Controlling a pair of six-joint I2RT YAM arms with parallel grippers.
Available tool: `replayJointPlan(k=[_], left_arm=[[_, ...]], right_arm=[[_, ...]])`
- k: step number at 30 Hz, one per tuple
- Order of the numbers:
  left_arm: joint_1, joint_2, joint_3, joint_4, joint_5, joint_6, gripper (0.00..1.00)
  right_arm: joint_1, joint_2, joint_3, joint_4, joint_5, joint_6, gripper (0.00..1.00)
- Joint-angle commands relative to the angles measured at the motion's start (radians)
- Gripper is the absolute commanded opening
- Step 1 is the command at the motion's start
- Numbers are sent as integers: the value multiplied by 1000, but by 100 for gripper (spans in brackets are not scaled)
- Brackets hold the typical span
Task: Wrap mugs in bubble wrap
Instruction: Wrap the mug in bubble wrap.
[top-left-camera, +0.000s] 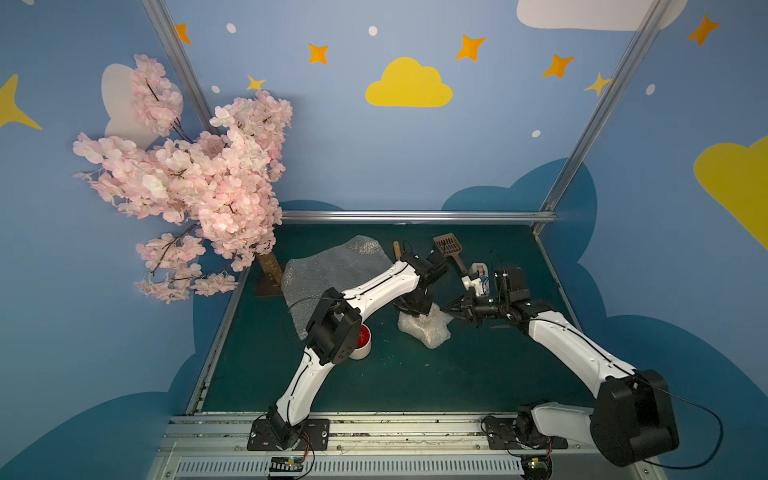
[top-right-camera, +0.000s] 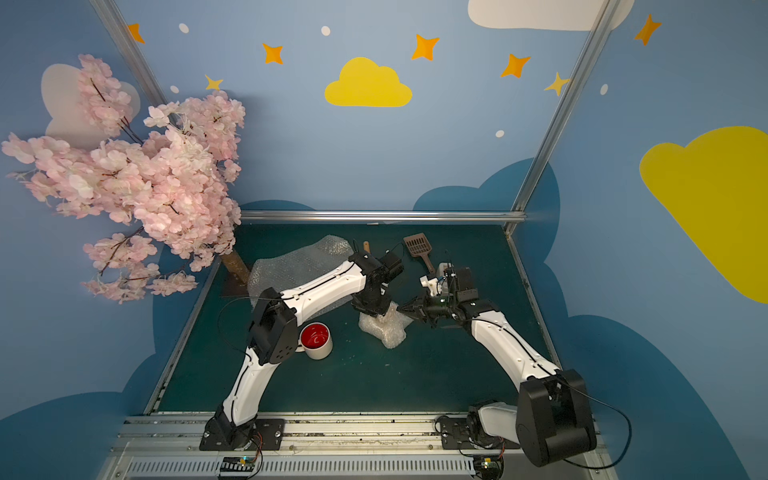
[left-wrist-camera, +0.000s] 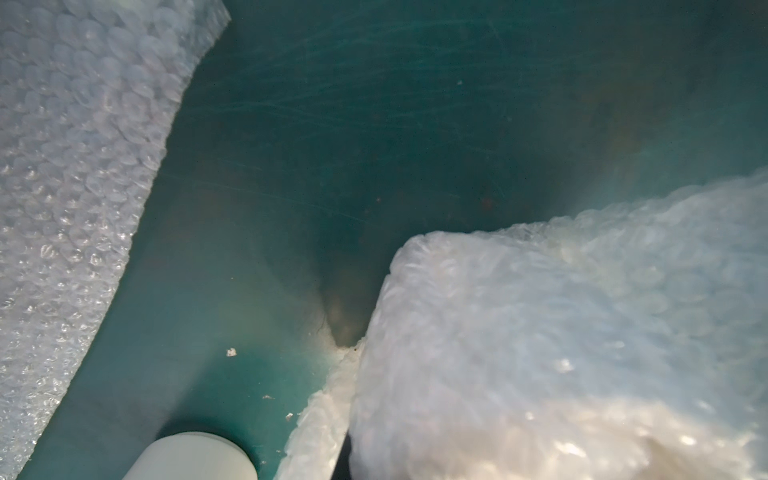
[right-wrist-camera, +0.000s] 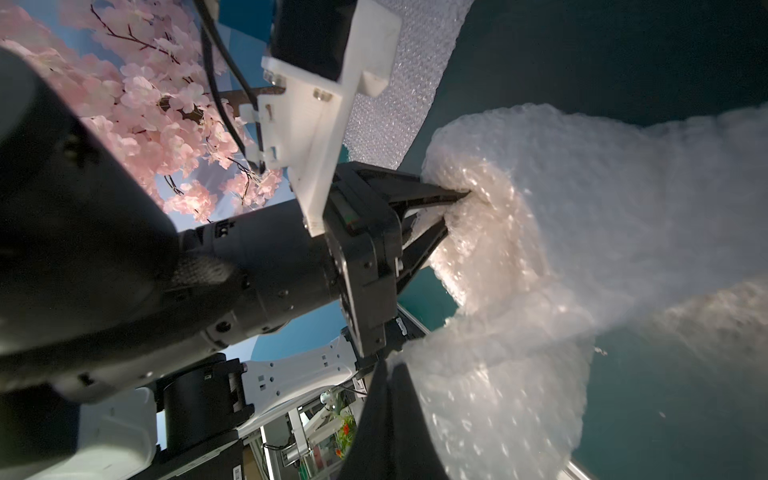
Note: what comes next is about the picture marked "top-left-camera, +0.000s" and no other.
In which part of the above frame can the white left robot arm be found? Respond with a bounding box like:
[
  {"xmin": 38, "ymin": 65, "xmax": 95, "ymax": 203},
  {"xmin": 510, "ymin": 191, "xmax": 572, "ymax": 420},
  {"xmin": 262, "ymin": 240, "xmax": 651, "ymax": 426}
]
[{"xmin": 266, "ymin": 251, "xmax": 447, "ymax": 449}]

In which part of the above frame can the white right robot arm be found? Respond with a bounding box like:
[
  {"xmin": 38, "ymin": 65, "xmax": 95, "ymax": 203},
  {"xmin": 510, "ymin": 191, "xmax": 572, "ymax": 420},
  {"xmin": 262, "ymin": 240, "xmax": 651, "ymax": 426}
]
[{"xmin": 446, "ymin": 297, "xmax": 679, "ymax": 467}]

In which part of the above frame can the white tape dispenser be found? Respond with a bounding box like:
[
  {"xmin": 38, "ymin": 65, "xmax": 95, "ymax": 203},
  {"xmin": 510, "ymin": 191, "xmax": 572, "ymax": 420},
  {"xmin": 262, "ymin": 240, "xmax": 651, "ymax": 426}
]
[{"xmin": 462, "ymin": 262, "xmax": 490, "ymax": 297}]

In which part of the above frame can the brown slotted scoop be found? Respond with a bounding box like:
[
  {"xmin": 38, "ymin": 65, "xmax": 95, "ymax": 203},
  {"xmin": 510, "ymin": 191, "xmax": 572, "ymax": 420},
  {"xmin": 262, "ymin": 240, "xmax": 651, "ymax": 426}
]
[{"xmin": 433, "ymin": 233, "xmax": 468, "ymax": 275}]

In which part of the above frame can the white mug red interior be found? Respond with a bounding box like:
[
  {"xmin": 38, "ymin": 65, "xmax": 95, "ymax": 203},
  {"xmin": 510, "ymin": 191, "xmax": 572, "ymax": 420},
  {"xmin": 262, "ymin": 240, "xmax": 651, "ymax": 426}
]
[{"xmin": 349, "ymin": 325, "xmax": 372, "ymax": 360}]

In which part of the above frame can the right circuit board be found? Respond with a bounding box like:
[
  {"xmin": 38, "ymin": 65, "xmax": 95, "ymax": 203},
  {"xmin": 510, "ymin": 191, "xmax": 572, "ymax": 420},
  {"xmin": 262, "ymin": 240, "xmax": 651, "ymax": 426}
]
[{"xmin": 521, "ymin": 456, "xmax": 552, "ymax": 480}]

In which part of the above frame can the circuit board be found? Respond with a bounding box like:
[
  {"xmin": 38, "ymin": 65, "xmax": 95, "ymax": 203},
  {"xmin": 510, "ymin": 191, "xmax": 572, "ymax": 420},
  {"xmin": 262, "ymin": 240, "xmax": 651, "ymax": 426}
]
[
  {"xmin": 521, "ymin": 456, "xmax": 552, "ymax": 480},
  {"xmin": 267, "ymin": 456, "xmax": 305, "ymax": 478}
]

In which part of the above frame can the left circuit board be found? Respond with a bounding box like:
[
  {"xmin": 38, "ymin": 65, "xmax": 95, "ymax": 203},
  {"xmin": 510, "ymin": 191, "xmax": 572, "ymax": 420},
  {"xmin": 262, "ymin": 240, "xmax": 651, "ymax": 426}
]
[{"xmin": 267, "ymin": 456, "xmax": 305, "ymax": 478}]

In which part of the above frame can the pink cherry blossom tree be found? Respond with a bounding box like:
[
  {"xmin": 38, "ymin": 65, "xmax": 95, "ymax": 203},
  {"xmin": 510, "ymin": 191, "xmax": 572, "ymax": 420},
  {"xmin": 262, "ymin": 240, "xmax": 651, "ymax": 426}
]
[{"xmin": 73, "ymin": 54, "xmax": 293, "ymax": 304}]

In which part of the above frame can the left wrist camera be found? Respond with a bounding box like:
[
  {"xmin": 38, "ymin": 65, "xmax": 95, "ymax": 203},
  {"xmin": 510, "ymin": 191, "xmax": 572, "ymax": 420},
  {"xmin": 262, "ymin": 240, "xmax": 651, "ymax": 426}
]
[{"xmin": 415, "ymin": 249, "xmax": 448, "ymax": 285}]

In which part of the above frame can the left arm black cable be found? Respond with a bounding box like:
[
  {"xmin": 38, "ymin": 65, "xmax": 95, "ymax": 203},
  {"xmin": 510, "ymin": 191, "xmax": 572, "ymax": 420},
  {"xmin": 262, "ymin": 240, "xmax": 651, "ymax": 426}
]
[{"xmin": 281, "ymin": 295, "xmax": 325, "ymax": 343}]

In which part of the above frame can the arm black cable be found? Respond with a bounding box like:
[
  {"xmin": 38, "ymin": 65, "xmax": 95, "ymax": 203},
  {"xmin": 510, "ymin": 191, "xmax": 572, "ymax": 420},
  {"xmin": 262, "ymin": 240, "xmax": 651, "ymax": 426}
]
[
  {"xmin": 635, "ymin": 371, "xmax": 725, "ymax": 472},
  {"xmin": 281, "ymin": 295, "xmax": 325, "ymax": 343}
]

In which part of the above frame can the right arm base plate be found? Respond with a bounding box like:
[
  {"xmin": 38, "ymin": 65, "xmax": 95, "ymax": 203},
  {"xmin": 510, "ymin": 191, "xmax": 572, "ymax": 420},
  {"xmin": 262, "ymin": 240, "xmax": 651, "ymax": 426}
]
[{"xmin": 480, "ymin": 415, "xmax": 569, "ymax": 450}]

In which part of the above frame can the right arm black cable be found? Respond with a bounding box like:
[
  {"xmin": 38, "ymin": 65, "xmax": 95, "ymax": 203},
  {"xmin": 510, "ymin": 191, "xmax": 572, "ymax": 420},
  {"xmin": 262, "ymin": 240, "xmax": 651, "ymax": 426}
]
[{"xmin": 635, "ymin": 371, "xmax": 725, "ymax": 472}]

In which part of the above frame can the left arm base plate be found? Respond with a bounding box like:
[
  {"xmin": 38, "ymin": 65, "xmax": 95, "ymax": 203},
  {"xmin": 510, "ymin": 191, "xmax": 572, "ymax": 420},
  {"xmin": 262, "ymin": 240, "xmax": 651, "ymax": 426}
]
[{"xmin": 246, "ymin": 418, "xmax": 330, "ymax": 451}]

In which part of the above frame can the aluminium front rail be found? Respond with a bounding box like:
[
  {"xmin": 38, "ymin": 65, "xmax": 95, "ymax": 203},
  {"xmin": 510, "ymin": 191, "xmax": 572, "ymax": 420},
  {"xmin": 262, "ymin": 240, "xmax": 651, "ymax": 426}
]
[{"xmin": 148, "ymin": 412, "xmax": 666, "ymax": 479}]

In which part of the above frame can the right aluminium frame post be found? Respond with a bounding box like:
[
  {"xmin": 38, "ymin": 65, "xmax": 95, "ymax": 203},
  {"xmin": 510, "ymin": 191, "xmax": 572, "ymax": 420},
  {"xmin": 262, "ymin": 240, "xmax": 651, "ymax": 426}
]
[{"xmin": 532, "ymin": 0, "xmax": 673, "ymax": 238}]

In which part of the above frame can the aluminium frame post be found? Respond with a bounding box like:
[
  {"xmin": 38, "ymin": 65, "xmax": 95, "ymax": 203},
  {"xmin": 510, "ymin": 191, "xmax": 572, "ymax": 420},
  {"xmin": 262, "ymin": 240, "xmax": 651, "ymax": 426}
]
[
  {"xmin": 532, "ymin": 0, "xmax": 673, "ymax": 238},
  {"xmin": 141, "ymin": 0, "xmax": 219, "ymax": 134}
]

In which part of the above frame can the left aluminium frame post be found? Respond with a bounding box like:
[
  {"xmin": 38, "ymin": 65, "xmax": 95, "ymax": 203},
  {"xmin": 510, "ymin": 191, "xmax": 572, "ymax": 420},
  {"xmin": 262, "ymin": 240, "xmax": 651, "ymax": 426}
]
[{"xmin": 141, "ymin": 0, "xmax": 219, "ymax": 134}]

